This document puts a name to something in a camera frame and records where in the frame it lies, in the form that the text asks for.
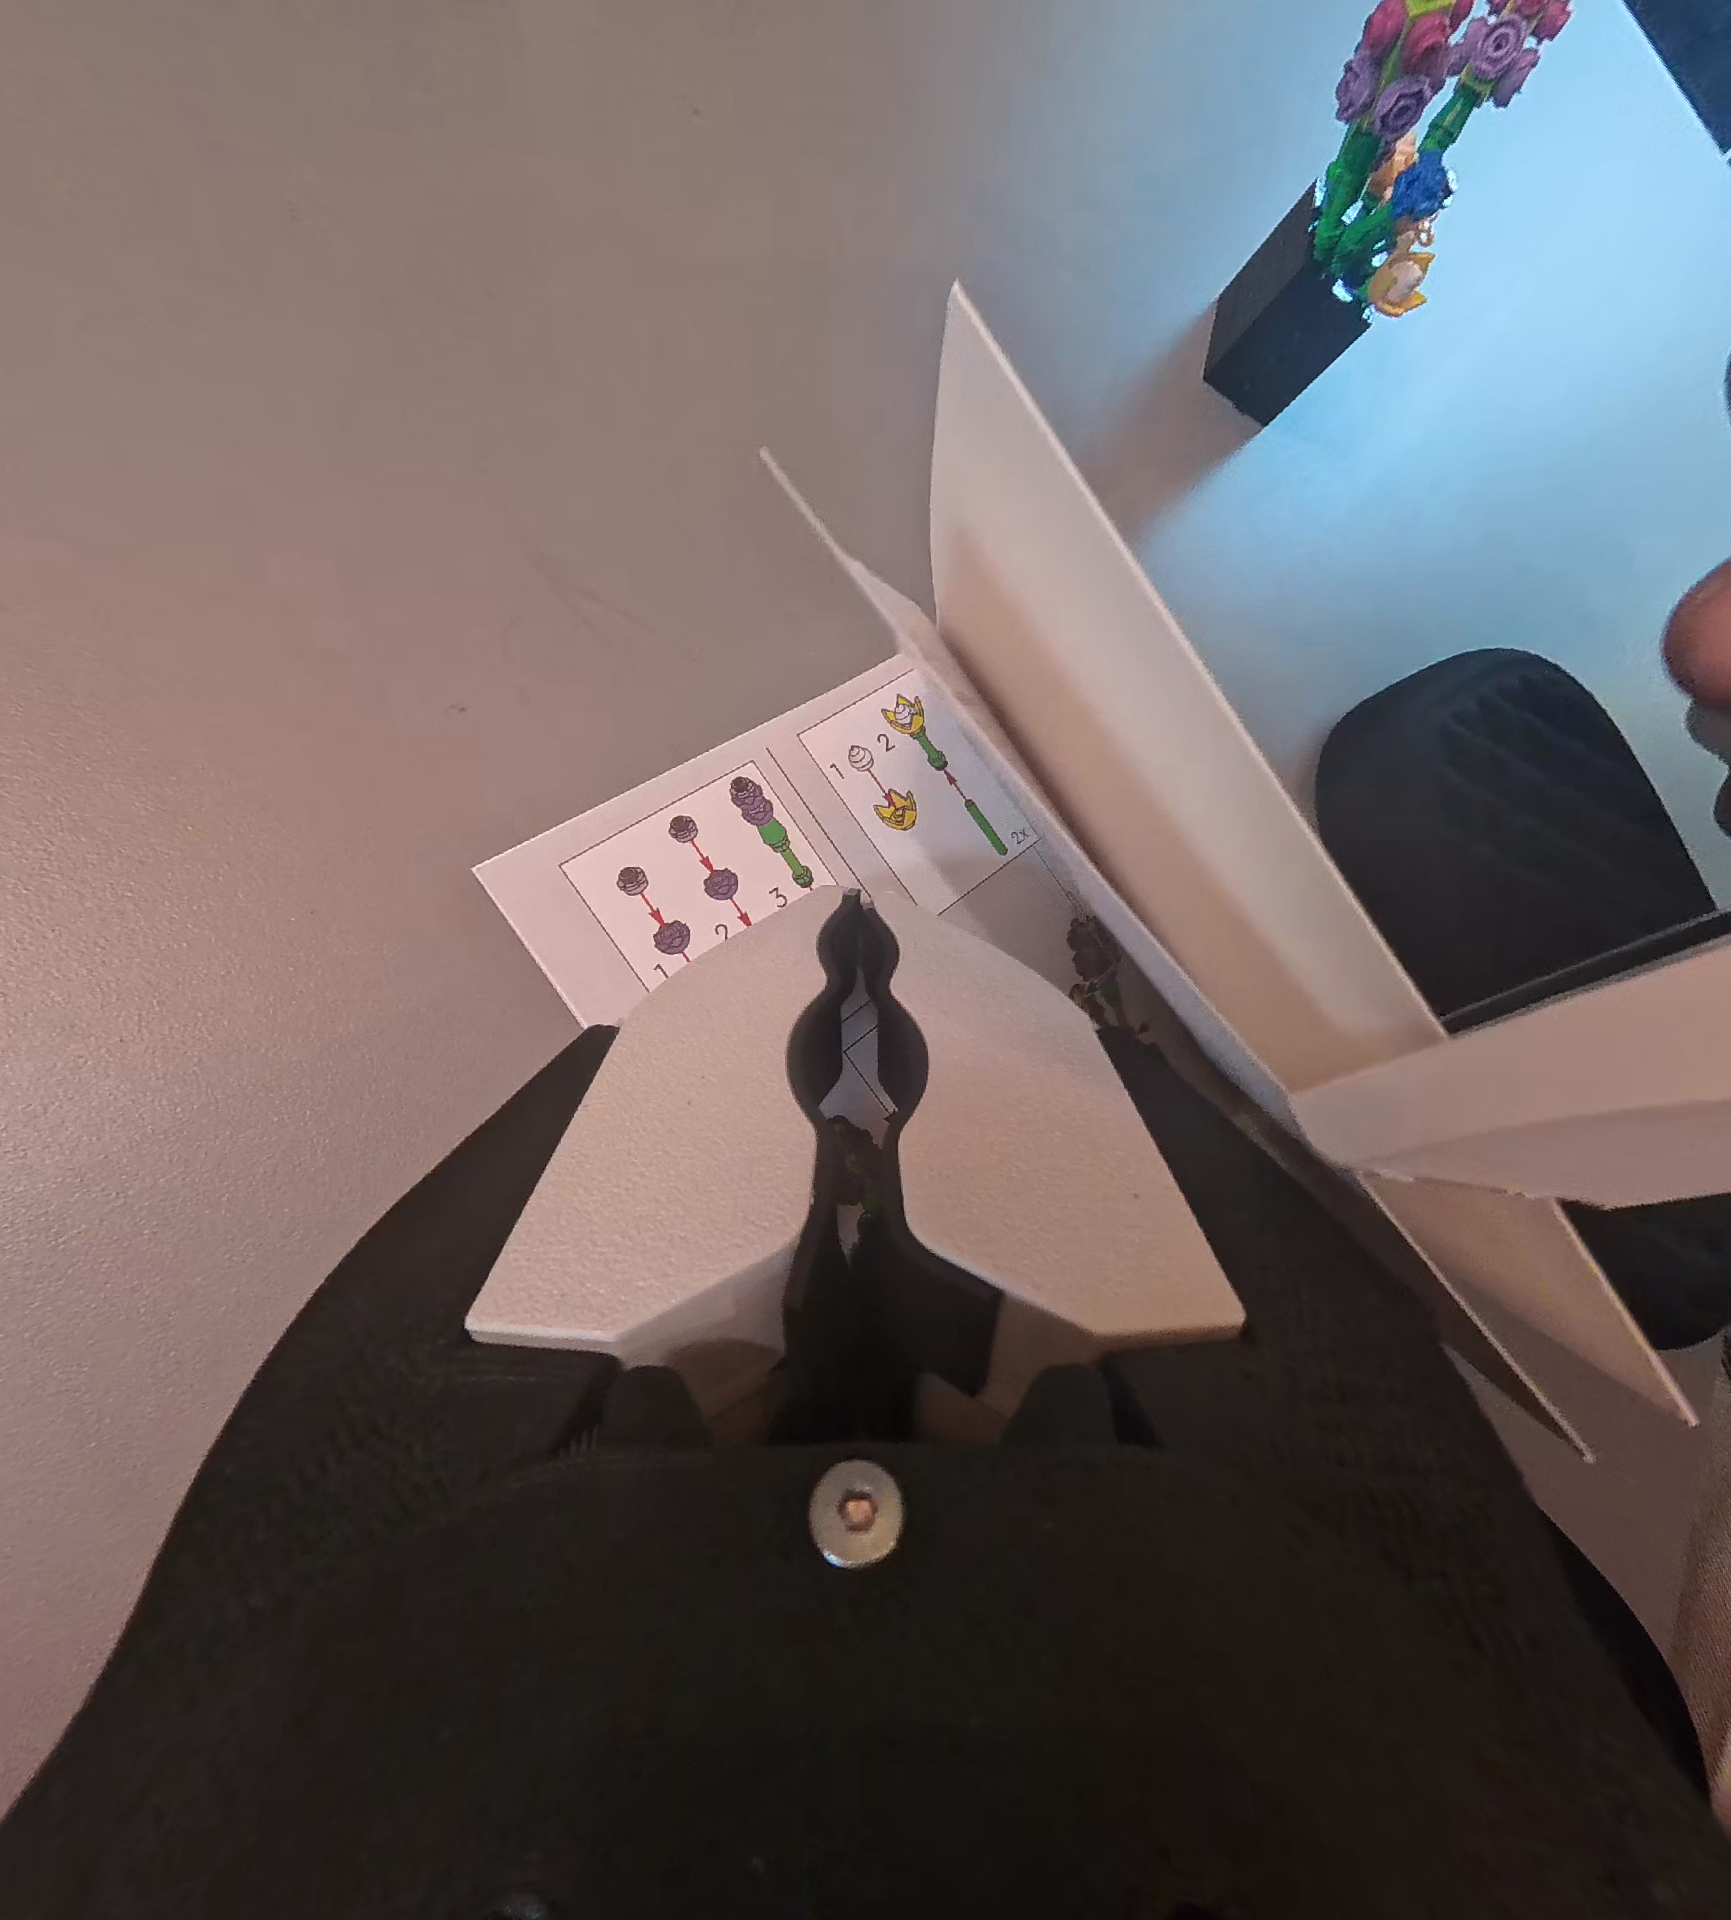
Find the lego flower bouquet model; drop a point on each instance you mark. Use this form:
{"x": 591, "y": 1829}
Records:
{"x": 1287, "y": 330}

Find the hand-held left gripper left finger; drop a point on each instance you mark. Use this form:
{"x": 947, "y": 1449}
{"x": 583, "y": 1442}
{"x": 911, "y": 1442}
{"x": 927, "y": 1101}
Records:
{"x": 657, "y": 1170}

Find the lego instruction booklet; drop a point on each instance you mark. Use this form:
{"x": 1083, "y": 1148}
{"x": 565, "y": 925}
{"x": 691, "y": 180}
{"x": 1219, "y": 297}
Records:
{"x": 627, "y": 848}

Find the black foam pad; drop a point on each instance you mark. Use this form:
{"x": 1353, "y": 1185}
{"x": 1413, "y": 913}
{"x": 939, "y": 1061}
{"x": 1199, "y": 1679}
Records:
{"x": 1497, "y": 840}

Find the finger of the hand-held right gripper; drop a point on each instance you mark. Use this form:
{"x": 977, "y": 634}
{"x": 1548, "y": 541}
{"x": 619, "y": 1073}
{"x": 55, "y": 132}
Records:
{"x": 1630, "y": 1081}

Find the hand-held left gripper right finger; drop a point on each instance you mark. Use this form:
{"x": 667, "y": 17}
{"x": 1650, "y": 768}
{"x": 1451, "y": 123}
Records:
{"x": 1047, "y": 1185}

